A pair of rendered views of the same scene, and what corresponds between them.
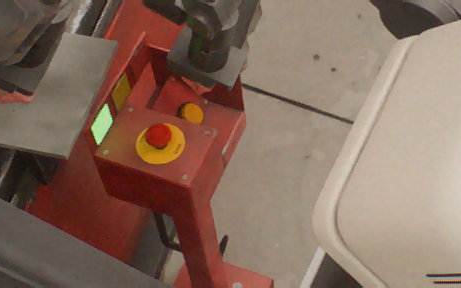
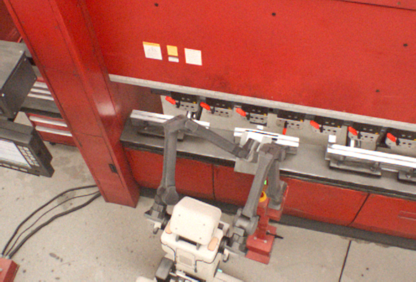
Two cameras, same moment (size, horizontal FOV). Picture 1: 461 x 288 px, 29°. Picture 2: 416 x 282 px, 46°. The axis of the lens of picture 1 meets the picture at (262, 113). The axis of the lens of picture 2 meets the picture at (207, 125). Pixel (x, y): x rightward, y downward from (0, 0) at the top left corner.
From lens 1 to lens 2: 2.00 m
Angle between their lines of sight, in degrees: 45
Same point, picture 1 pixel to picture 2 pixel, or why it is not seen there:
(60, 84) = (252, 166)
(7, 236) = (169, 154)
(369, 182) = (186, 201)
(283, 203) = (303, 258)
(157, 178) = not seen: hidden behind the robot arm
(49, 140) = (237, 167)
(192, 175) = not seen: hidden behind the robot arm
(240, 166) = (316, 243)
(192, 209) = not seen: hidden behind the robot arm
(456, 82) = (199, 210)
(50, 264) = (168, 160)
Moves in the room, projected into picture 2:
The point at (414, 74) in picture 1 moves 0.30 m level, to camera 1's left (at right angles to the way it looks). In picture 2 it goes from (206, 207) to (199, 153)
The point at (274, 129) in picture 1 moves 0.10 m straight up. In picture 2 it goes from (332, 254) to (335, 250)
